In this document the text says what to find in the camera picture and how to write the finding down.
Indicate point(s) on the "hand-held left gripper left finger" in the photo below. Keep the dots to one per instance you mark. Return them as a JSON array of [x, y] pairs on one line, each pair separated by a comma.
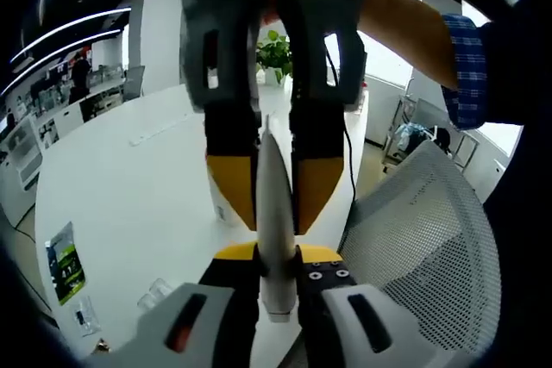
[[224, 295]]

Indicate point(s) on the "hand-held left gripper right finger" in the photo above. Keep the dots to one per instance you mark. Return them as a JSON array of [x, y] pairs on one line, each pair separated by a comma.
[[328, 299]]

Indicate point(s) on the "white skincare tube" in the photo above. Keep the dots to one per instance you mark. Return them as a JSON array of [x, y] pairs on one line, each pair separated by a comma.
[[276, 195]]

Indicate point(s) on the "green sachet packet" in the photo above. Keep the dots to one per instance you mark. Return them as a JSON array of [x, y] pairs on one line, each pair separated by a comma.
[[67, 264]]

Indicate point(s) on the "potted green plant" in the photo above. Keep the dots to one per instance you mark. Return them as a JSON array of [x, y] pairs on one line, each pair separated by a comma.
[[276, 51]]

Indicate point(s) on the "metal rack cart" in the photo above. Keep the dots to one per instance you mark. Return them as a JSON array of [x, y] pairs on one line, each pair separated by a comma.
[[414, 126]]

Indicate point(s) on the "grey mesh office chair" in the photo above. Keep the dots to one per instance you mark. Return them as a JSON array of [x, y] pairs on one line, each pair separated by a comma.
[[422, 247]]

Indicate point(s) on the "small clear packet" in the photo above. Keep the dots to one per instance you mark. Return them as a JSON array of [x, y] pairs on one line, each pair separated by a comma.
[[86, 316]]

